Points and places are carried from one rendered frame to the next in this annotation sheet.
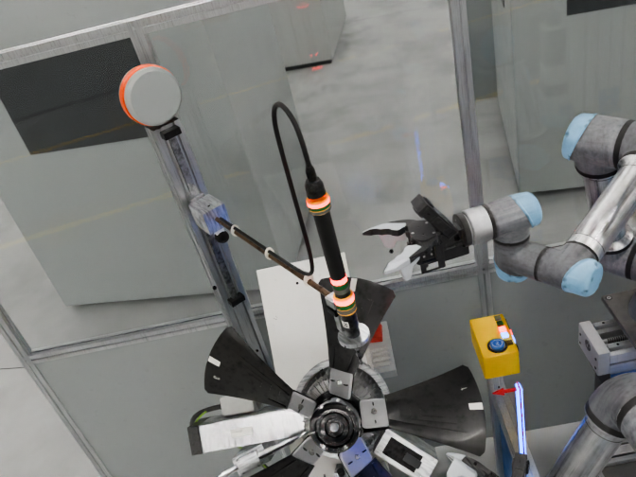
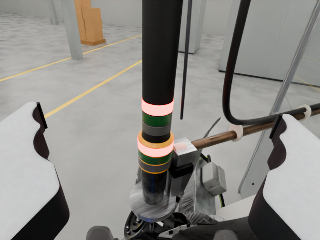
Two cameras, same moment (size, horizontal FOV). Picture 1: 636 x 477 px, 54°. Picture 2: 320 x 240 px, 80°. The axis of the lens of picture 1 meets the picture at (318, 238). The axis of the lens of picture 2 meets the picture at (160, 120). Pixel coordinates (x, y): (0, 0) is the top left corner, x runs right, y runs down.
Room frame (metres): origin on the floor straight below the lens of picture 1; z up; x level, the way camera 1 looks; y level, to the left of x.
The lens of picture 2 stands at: (1.02, -0.20, 1.71)
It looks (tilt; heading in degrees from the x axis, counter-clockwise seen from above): 33 degrees down; 92
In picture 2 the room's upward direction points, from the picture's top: 3 degrees clockwise
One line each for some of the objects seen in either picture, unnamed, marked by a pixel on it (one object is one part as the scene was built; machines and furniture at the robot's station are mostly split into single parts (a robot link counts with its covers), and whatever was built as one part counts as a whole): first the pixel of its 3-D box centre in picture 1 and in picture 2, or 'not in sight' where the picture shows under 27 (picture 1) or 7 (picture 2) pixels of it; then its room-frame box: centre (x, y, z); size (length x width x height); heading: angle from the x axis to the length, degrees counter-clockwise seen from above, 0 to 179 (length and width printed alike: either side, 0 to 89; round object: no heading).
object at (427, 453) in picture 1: (404, 450); not in sight; (1.03, -0.07, 0.98); 0.20 x 0.16 x 0.20; 174
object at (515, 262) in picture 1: (519, 256); not in sight; (1.02, -0.40, 1.53); 0.11 x 0.08 x 0.11; 35
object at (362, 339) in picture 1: (346, 319); (160, 176); (1.02, -0.01, 1.49); 0.09 x 0.07 x 0.10; 29
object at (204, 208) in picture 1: (208, 213); not in sight; (1.56, 0.28, 1.54); 0.10 x 0.07 x 0.08; 29
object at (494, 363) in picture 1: (494, 346); not in sight; (1.26, -0.41, 1.02); 0.16 x 0.10 x 0.11; 174
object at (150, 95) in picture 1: (150, 95); not in sight; (1.64, 0.33, 1.88); 0.17 x 0.15 x 0.16; 84
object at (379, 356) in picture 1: (367, 359); not in sight; (1.50, -0.05, 0.87); 0.15 x 0.09 x 0.02; 84
